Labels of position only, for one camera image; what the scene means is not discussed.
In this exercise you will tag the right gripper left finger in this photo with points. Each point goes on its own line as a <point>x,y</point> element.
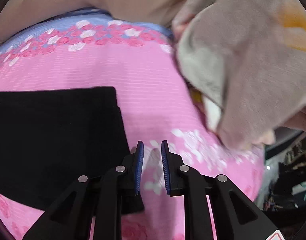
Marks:
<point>91,208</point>

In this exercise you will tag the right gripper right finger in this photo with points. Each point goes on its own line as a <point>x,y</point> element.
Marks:
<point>214,208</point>

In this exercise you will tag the black pants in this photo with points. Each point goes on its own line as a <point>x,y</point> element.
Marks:
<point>48,139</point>

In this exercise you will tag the pink floral bed sheet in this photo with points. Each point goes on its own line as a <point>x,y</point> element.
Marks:
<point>88,48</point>

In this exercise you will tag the grey plush blanket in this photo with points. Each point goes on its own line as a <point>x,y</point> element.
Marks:
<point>248,60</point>

